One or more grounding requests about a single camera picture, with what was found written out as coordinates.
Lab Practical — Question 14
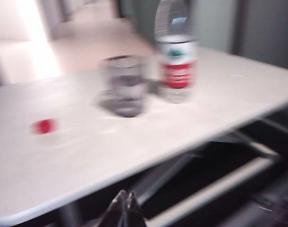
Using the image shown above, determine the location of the red plastic bottle cap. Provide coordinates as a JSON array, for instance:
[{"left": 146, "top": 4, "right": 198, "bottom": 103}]
[{"left": 30, "top": 119, "right": 59, "bottom": 135}]

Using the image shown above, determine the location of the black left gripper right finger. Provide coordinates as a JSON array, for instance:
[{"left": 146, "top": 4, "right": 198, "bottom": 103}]
[{"left": 122, "top": 191, "right": 148, "bottom": 227}]

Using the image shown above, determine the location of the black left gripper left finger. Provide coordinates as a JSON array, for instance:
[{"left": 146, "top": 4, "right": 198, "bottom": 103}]
[{"left": 105, "top": 190, "right": 127, "bottom": 227}]

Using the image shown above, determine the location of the grey metal scissor table frame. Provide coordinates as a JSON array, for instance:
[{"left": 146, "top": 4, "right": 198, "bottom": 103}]
[{"left": 56, "top": 111, "right": 288, "bottom": 227}]

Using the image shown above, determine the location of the clear water bottle red label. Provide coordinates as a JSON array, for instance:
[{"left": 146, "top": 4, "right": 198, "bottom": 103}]
[{"left": 153, "top": 0, "right": 199, "bottom": 105}]

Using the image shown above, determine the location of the clear faceted glass cup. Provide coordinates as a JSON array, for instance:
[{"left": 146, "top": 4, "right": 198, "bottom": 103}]
[{"left": 94, "top": 55, "right": 150, "bottom": 118}]

